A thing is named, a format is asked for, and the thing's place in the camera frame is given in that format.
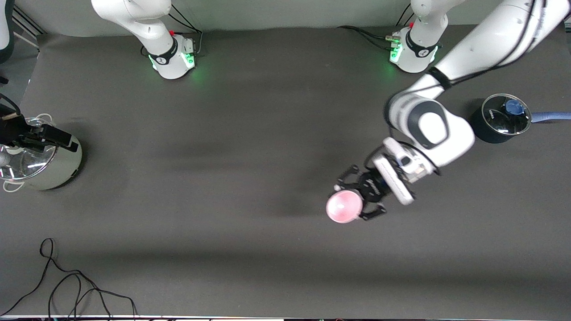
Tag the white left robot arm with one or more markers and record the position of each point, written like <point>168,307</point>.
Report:
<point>446,133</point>

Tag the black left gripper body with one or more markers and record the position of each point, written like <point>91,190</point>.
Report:
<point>371,187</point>

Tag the aluminium frame rail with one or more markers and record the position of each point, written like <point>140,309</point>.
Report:
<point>29,26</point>

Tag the dark grey table cloth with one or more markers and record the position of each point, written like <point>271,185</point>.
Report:
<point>223,178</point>

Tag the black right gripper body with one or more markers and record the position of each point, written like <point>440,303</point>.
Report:
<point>12,132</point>

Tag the glass saucepan lid blue knob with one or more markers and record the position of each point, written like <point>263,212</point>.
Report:
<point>504,116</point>

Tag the pink plastic cup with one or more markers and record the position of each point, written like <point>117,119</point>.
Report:
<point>343,207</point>

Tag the pale green cooking pot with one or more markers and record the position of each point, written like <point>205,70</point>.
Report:
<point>62,167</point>

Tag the dark blue saucepan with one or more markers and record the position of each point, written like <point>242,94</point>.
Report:
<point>484,131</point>

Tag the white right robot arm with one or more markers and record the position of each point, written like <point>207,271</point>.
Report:
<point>147,26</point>

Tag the glass pot lid chrome rim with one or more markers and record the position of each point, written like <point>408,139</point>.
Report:
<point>31,162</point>

